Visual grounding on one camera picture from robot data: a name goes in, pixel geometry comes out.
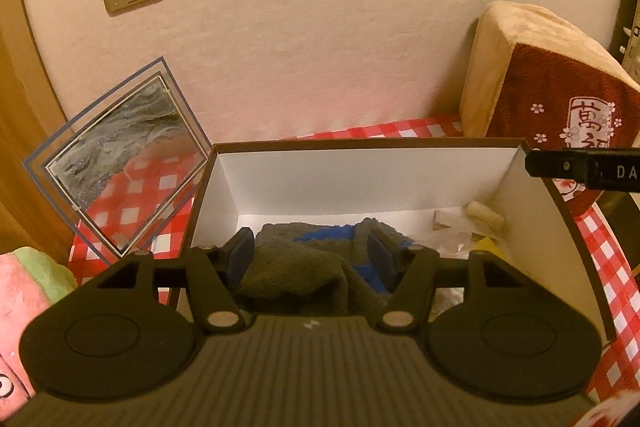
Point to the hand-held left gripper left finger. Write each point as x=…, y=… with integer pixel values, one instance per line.
x=240, y=257

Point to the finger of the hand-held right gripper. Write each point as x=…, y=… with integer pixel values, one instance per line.
x=560, y=164

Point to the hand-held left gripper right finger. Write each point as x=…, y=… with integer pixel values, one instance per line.
x=382, y=259

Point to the grey sock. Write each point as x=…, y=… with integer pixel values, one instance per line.
x=300, y=267

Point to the blue cloth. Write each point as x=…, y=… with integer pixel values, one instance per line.
x=325, y=233

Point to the cotton swab bag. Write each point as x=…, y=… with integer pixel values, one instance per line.
x=450, y=299

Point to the brown cardboard box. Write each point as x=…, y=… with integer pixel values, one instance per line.
x=350, y=179

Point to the yellow sponge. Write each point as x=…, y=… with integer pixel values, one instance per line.
x=485, y=248

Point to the red white checkered tablecloth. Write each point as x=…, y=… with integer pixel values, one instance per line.
x=600, y=247

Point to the red lucky cat cushion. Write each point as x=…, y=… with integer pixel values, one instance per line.
x=540, y=82

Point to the pink plush toy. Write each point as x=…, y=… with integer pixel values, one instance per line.
x=25, y=297

